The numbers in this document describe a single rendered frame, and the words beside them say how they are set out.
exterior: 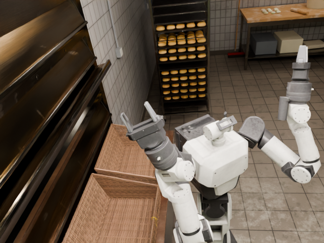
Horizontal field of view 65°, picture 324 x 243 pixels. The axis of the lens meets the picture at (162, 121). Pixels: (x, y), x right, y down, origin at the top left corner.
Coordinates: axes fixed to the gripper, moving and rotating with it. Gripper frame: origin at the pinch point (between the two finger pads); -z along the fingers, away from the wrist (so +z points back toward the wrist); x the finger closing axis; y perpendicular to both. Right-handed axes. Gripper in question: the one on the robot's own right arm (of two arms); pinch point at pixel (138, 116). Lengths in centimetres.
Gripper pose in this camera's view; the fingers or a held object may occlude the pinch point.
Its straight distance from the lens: 76.8
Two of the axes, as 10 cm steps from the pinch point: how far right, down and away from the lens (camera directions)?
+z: 4.7, 7.9, 4.0
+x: 8.8, -3.8, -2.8
